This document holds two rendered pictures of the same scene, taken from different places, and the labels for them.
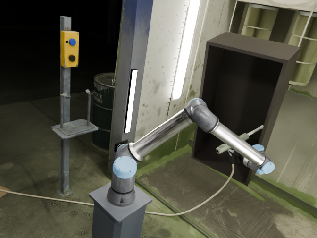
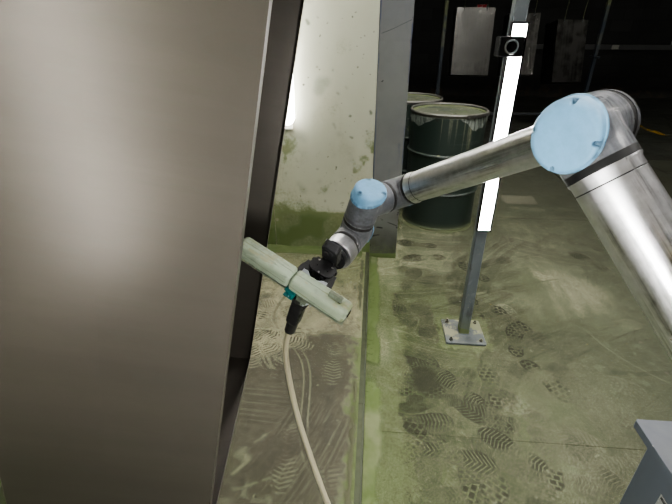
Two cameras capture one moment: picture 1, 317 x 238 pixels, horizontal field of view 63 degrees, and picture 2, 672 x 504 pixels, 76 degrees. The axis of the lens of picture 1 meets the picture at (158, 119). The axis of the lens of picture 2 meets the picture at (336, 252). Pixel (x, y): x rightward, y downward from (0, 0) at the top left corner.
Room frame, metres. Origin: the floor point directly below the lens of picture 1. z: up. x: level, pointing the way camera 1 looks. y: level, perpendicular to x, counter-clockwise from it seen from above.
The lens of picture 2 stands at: (2.30, 0.14, 1.41)
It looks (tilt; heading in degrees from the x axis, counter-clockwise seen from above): 28 degrees down; 237
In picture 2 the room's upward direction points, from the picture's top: straight up
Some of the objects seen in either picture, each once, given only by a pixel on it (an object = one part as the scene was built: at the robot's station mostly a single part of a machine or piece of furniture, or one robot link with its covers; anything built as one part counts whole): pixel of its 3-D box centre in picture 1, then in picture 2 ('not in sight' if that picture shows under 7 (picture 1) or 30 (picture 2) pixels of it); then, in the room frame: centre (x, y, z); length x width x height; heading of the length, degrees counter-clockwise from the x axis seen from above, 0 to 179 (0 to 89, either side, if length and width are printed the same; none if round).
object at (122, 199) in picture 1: (121, 190); not in sight; (1.35, 0.16, 0.69); 0.19 x 0.19 x 0.10
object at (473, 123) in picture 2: not in sight; (442, 166); (-0.22, -2.17, 0.44); 0.59 x 0.58 x 0.89; 66
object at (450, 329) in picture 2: not in sight; (462, 332); (0.77, -0.99, 0.01); 0.20 x 0.20 x 0.01; 52
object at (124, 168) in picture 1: (124, 173); not in sight; (1.35, 0.16, 0.83); 0.17 x 0.15 x 0.18; 7
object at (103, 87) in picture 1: (114, 112); not in sight; (3.07, 0.58, 0.44); 0.59 x 0.58 x 0.89; 33
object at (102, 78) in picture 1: (117, 80); not in sight; (3.08, 0.58, 0.86); 0.54 x 0.54 x 0.01
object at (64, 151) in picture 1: (65, 117); not in sight; (1.97, 0.79, 0.82); 0.06 x 0.06 x 1.64; 52
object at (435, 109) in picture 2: not in sight; (449, 111); (-0.22, -2.17, 0.86); 0.54 x 0.54 x 0.01
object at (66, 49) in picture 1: (69, 49); not in sight; (1.93, 0.75, 1.42); 0.12 x 0.06 x 0.26; 142
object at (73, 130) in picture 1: (76, 110); not in sight; (1.87, 0.66, 0.95); 0.26 x 0.15 x 0.32; 142
